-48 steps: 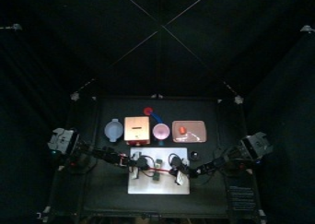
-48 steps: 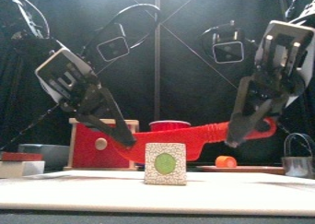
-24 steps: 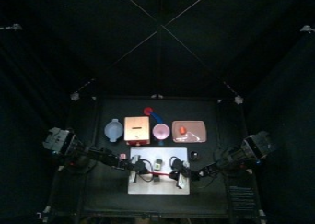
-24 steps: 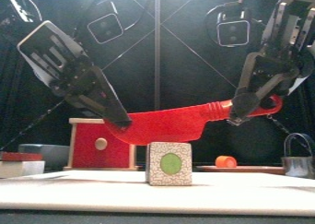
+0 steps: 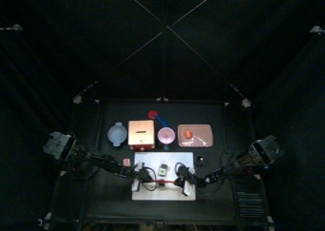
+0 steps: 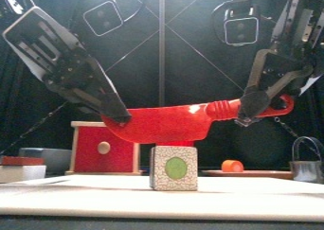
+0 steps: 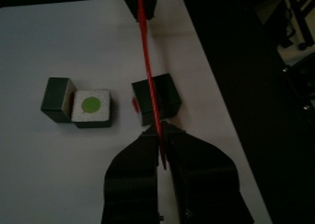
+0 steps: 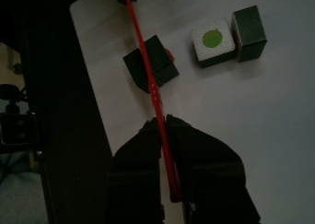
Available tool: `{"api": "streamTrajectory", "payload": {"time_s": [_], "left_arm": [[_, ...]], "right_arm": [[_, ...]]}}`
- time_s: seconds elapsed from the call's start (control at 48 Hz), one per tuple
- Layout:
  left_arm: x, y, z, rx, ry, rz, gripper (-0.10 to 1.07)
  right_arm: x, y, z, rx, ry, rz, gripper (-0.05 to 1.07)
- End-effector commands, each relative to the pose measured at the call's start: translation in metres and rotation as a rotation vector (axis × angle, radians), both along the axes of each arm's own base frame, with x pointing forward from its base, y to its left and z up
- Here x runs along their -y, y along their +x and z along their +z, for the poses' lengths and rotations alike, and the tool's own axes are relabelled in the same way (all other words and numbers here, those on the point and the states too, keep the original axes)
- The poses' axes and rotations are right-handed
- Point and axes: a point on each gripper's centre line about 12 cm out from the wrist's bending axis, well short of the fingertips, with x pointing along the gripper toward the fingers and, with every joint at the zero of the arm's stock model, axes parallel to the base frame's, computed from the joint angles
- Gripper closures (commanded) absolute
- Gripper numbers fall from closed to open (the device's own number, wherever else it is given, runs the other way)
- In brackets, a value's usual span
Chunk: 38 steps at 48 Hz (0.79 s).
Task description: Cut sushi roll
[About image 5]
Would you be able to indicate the black labelled base plate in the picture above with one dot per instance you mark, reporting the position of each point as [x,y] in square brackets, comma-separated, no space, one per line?
[249,206]

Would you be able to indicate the white plastic cutting board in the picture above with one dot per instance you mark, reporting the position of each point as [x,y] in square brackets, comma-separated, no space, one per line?
[169,158]

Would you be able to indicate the pink plastic tray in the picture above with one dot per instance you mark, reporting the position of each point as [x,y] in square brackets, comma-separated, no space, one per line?
[201,131]

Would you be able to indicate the large blue tape piece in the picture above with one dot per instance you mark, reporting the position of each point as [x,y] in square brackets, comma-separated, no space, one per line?
[167,147]

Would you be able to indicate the green toy sushi slice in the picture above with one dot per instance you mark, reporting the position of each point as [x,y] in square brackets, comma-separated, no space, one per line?
[164,169]

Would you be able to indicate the orange toy carrot slice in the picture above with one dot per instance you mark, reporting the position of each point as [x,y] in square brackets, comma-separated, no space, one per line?
[188,134]

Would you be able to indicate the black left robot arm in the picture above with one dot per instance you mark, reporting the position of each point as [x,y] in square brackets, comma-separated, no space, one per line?
[89,158]

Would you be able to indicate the green toy sushi roll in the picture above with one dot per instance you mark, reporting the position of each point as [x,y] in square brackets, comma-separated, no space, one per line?
[161,184]

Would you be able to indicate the pale blue round bowl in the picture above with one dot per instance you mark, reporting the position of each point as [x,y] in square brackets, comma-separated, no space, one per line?
[117,134]

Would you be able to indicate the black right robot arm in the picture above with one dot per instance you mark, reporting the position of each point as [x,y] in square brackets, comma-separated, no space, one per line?
[245,162]

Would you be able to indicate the wooden box with red drawer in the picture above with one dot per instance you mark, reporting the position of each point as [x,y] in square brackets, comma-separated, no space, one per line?
[141,131]

